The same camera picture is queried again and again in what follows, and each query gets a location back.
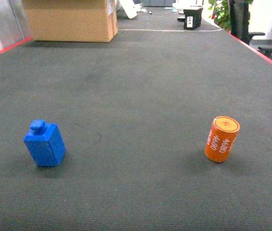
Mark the black office chair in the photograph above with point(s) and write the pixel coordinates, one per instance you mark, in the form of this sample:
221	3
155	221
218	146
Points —
239	17

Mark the white foam piece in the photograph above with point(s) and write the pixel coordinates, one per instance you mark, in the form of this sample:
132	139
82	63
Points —
129	8

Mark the black box with white label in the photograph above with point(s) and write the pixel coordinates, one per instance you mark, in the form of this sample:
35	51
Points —
193	17

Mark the large cardboard box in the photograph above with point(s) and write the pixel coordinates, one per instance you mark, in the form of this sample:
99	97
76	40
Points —
72	20

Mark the orange cylindrical 4680 cap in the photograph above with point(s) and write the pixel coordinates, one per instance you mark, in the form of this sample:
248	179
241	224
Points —
221	139

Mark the green potted plant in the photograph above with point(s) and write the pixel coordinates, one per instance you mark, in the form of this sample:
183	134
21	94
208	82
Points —
220	13

